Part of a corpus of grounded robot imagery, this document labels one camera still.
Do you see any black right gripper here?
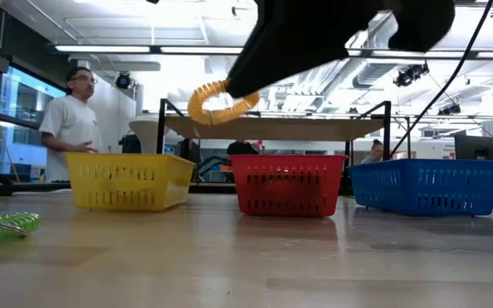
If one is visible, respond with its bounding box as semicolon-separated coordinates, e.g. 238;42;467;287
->
258;0;456;59

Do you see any orange coil wrist keychain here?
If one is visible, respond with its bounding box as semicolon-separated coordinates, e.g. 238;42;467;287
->
186;79;261;127

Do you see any black office chair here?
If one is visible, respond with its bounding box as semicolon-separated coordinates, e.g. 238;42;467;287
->
119;133;142;154

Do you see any black ceiling spotlight cluster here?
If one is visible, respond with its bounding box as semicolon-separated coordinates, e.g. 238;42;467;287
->
393;62;431;89

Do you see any person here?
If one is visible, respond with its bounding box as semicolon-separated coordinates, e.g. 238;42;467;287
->
39;66;104;184
225;139;259;157
359;139;385;165

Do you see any red plastic basket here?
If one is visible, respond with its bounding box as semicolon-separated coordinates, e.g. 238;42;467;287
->
229;154;348;218

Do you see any black computer monitor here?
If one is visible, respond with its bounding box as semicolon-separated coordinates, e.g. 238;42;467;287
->
454;134;493;162

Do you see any overhead light bar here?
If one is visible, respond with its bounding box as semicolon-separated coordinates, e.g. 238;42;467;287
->
47;42;493;61

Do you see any white mushroom table lamp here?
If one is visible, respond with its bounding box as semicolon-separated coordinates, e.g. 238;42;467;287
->
128;114;177;155

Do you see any blue plastic basket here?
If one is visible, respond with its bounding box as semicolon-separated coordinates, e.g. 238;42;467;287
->
347;158;493;217

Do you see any yellow plastic basket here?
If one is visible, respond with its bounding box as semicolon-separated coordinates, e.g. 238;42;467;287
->
63;152;196;212

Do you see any white container blue label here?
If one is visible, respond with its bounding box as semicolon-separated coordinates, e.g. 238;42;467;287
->
15;160;36;179

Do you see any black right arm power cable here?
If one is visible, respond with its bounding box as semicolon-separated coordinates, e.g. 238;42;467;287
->
388;0;493;158

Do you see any silver ventilation duct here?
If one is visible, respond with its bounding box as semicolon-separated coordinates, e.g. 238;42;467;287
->
344;12;434;89

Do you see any wooden shelf riser black frame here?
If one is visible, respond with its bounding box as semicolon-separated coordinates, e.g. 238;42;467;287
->
156;98;393;163

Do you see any black aluminium rig frame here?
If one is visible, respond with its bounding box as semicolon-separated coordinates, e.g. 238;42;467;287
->
0;180;231;194

